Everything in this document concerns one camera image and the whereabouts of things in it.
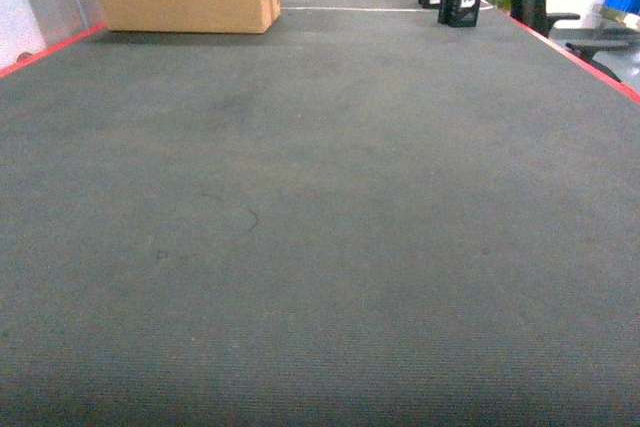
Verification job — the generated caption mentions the black office chair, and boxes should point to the black office chair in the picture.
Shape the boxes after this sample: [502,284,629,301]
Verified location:
[510,0,629,83]

